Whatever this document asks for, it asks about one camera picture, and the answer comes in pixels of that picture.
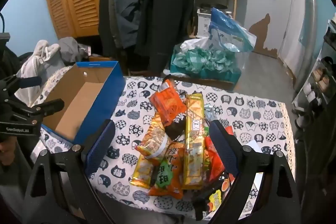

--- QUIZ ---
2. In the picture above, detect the white cabinet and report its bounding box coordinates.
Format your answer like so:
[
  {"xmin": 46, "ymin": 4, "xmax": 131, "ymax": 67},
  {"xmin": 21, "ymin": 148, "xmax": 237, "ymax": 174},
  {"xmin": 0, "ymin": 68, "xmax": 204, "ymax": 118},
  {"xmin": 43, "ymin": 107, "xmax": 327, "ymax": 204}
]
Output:
[{"xmin": 197, "ymin": 9, "xmax": 213, "ymax": 38}]

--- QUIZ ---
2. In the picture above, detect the dark brown snack packet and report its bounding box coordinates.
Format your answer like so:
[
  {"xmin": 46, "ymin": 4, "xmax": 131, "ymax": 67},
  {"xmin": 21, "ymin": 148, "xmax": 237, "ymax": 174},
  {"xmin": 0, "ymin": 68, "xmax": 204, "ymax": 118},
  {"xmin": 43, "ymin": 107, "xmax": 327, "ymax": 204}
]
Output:
[{"xmin": 164, "ymin": 111, "xmax": 188, "ymax": 140}]

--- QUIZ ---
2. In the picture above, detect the grey garment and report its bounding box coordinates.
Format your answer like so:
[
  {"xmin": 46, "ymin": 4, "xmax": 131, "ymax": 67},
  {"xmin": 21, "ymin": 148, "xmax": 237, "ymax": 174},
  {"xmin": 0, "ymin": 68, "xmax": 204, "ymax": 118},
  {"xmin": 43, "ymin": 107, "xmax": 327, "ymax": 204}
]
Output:
[{"xmin": 58, "ymin": 37, "xmax": 87, "ymax": 63}]

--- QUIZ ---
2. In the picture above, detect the clear bag of teal packets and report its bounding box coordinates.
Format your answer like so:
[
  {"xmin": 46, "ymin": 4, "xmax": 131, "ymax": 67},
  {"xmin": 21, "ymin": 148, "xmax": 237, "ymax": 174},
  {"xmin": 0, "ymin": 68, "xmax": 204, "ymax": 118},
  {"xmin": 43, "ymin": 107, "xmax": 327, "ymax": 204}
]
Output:
[{"xmin": 171, "ymin": 38, "xmax": 242, "ymax": 83}]

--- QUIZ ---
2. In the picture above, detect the blue cardboard box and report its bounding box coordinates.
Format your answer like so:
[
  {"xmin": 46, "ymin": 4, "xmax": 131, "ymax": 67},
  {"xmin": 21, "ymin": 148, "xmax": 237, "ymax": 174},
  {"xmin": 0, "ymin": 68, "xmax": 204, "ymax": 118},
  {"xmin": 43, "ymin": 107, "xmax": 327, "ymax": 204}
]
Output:
[{"xmin": 42, "ymin": 61, "xmax": 126, "ymax": 144}]

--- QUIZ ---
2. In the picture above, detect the red snack bag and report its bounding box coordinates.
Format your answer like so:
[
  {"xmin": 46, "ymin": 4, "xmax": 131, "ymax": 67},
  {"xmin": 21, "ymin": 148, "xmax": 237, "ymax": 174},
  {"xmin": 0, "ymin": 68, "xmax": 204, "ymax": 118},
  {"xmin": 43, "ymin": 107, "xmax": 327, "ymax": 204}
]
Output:
[{"xmin": 205, "ymin": 126, "xmax": 234, "ymax": 182}]

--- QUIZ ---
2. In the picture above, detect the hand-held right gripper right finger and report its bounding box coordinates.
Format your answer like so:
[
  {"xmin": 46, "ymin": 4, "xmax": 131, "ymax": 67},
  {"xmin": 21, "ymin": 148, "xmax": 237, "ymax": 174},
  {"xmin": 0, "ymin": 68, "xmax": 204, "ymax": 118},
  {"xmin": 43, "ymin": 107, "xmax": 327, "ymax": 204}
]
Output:
[{"xmin": 209, "ymin": 119, "xmax": 302, "ymax": 224}]

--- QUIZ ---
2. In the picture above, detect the white fleece garment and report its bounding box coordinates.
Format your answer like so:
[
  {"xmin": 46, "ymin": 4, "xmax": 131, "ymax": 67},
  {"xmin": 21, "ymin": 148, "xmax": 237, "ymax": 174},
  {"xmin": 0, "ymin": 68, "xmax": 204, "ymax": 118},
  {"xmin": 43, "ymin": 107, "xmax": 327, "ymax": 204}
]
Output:
[{"xmin": 14, "ymin": 40, "xmax": 66, "ymax": 106}]

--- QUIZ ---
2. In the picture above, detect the orange snack packet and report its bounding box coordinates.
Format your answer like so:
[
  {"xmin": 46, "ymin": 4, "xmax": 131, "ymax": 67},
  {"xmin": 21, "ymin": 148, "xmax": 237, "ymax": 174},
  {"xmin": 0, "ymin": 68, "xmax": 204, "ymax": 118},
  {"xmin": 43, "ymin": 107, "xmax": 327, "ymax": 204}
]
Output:
[{"xmin": 149, "ymin": 79, "xmax": 187, "ymax": 126}]

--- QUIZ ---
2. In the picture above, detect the long gold cracker packet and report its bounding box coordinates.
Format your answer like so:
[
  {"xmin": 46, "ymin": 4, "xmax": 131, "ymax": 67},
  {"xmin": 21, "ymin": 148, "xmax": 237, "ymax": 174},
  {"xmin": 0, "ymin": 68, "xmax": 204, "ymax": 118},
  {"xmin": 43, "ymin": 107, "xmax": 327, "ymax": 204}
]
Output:
[{"xmin": 181, "ymin": 94, "xmax": 206, "ymax": 190}]

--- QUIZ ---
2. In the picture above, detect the cat print cloth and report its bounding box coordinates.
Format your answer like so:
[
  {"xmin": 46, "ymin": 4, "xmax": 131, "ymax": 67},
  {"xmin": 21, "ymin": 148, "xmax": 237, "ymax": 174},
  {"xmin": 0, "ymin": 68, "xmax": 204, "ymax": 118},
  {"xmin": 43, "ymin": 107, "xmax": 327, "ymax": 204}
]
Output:
[{"xmin": 31, "ymin": 76, "xmax": 296, "ymax": 216}]

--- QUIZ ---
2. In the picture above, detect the black hanging coat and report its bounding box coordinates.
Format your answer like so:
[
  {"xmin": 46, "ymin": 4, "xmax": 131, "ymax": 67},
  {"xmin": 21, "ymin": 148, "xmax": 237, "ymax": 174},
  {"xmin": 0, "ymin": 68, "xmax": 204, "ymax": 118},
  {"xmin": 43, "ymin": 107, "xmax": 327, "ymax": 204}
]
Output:
[{"xmin": 134, "ymin": 0, "xmax": 196, "ymax": 71}]

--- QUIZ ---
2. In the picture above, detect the grey hanging jacket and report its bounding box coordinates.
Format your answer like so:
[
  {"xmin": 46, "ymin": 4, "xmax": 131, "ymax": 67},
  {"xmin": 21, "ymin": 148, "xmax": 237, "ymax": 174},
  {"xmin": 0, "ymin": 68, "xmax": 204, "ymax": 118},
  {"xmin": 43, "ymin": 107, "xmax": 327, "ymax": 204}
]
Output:
[{"xmin": 98, "ymin": 0, "xmax": 141, "ymax": 62}]

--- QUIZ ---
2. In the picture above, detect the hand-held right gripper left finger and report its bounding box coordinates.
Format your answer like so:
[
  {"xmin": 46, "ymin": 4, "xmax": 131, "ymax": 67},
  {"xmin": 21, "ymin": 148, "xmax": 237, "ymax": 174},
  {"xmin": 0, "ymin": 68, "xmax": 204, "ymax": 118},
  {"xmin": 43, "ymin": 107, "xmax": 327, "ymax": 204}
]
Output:
[{"xmin": 24, "ymin": 119, "xmax": 116, "ymax": 224}]

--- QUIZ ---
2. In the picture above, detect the orange green rice cracker bag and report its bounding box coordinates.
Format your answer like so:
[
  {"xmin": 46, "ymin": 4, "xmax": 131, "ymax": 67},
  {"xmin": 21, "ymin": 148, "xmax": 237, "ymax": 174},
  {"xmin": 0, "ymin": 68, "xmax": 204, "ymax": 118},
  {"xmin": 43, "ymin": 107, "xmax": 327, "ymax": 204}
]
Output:
[{"xmin": 148, "ymin": 143, "xmax": 184, "ymax": 199}]

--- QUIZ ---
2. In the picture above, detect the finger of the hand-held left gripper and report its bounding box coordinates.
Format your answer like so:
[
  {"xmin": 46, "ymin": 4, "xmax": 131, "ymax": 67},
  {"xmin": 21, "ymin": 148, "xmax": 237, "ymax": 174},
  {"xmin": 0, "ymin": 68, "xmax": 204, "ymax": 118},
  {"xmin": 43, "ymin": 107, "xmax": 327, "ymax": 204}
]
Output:
[
  {"xmin": 0, "ymin": 76, "xmax": 42, "ymax": 92},
  {"xmin": 5, "ymin": 98, "xmax": 65, "ymax": 119}
]

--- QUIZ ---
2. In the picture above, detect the yellow biscuit packet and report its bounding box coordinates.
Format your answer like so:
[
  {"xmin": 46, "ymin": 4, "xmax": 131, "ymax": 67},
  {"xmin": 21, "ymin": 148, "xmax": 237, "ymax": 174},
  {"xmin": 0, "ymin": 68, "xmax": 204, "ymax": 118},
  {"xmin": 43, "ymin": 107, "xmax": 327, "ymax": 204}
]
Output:
[
  {"xmin": 130, "ymin": 153, "xmax": 155, "ymax": 186},
  {"xmin": 135, "ymin": 114, "xmax": 171, "ymax": 159}
]

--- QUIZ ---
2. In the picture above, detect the blue plastic bag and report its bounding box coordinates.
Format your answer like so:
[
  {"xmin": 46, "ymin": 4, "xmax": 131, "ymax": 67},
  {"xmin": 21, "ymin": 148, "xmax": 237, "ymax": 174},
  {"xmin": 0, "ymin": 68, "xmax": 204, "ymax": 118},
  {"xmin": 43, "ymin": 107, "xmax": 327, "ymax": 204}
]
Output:
[{"xmin": 209, "ymin": 7, "xmax": 258, "ymax": 52}]

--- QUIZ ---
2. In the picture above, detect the black snack packet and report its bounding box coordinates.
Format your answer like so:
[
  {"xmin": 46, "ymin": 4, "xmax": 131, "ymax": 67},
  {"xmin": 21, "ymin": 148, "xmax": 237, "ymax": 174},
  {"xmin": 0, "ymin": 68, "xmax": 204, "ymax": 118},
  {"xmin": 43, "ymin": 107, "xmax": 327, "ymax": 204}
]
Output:
[{"xmin": 193, "ymin": 172, "xmax": 235, "ymax": 220}]

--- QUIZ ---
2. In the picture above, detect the shoe rack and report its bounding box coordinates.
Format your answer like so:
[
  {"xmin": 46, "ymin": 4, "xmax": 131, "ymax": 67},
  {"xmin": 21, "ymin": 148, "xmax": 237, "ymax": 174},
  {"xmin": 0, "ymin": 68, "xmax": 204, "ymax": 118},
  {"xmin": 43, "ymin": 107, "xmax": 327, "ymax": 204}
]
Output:
[{"xmin": 291, "ymin": 19, "xmax": 336, "ymax": 130}]

